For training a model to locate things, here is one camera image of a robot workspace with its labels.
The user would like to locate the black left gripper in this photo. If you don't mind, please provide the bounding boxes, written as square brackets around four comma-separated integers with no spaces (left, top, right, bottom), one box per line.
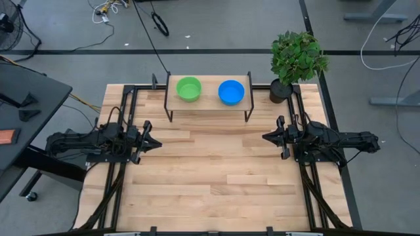
[126,120,163,164]

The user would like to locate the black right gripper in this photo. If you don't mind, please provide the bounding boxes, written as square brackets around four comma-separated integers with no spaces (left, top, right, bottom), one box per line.
[262,115,301,161]

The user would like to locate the blue mini plastic bowl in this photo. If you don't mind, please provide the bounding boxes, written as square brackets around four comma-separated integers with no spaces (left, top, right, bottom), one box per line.
[218,79,245,107]

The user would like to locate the green mini plastic bowl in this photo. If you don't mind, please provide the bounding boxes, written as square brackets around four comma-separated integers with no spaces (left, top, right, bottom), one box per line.
[176,76,203,103]

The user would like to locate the wooden shelf riser black legs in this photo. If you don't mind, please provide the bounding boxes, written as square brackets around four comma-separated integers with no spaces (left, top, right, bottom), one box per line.
[163,71,255,123]

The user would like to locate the green potted plant black pot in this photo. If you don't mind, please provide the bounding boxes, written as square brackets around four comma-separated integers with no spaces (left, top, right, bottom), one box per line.
[269,30,330,105]

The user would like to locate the grey desk foot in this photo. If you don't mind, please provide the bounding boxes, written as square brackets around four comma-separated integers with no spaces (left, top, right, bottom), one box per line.
[369,90,420,108]

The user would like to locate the black side desk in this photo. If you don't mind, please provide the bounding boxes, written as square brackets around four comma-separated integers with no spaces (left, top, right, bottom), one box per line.
[0,62,88,203]

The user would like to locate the orange black pad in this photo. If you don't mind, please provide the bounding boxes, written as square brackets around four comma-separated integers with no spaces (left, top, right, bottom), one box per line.
[0,128,22,146]

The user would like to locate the grey desk base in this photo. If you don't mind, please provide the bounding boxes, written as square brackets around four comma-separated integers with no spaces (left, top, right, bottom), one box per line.
[343,0,410,24]

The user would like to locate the black floor fan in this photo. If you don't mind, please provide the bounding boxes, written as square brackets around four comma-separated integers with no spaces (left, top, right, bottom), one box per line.
[0,0,24,52]

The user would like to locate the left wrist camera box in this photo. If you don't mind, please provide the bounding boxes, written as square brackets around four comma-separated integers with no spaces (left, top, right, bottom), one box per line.
[126,125,141,142]

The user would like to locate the black aluminium table frame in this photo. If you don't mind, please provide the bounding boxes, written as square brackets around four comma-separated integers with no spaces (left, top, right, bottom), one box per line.
[73,74,364,236]

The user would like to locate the yellow floor cable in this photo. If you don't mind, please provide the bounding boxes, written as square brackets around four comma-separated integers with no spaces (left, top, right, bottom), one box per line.
[67,93,102,114]

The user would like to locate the long black floor cable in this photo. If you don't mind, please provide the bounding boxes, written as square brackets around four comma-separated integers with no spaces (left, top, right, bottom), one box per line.
[132,0,171,75]

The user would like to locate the black coiled cable ring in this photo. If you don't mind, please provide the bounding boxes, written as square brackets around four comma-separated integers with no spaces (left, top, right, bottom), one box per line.
[150,11,171,37]

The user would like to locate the thin black floor cable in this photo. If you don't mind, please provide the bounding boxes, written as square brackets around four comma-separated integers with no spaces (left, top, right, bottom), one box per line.
[68,21,116,53]

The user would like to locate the white floor cable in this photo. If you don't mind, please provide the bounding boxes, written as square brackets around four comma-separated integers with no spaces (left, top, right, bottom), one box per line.
[360,0,420,71]

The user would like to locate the curved black floor cable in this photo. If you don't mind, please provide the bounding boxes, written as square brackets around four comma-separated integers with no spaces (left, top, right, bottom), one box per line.
[395,55,420,155]

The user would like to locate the black triangular bracket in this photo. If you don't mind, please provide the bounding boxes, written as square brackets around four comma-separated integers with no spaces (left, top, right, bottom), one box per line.
[19,92,39,108]
[18,109,42,123]

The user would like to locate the white yellow cable bundle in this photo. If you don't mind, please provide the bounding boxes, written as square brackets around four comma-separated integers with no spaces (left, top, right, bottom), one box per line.
[87,0,131,24]

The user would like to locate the black fan cable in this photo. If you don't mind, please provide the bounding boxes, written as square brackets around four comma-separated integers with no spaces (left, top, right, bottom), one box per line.
[12,5,43,63]

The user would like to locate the black cable bundle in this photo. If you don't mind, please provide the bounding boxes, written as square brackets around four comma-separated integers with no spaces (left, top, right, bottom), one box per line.
[385,14,420,55]

